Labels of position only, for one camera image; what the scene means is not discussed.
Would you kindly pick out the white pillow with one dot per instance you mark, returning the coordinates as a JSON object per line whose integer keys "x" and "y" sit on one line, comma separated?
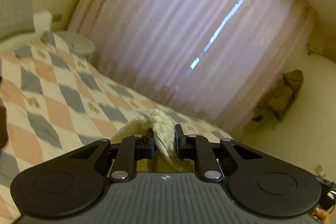
{"x": 42, "y": 23}

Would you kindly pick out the pink window curtain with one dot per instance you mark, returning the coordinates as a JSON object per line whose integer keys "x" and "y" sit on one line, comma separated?
{"x": 209, "y": 59}

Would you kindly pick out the white fleece garment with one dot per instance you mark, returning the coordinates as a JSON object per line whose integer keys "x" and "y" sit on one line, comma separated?
{"x": 165, "y": 158}

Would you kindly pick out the round white bedside table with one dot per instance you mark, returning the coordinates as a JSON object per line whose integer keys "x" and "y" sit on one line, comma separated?
{"x": 81, "y": 45}

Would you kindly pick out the person's right hand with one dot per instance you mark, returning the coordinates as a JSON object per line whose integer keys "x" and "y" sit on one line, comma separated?
{"x": 321, "y": 215}

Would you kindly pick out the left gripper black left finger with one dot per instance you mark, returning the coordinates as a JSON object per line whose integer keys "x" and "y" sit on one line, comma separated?
{"x": 76, "y": 181}

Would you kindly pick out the brown bag on wall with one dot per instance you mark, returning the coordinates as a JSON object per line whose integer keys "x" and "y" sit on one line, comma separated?
{"x": 280, "y": 97}

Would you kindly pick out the checkered pastel quilt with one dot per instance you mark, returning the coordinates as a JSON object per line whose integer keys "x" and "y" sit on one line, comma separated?
{"x": 56, "y": 101}

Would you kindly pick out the grey knitted pillow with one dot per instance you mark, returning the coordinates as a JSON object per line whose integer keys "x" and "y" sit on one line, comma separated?
{"x": 16, "y": 17}

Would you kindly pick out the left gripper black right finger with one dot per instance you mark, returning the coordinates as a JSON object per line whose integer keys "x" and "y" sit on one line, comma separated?
{"x": 254, "y": 180}

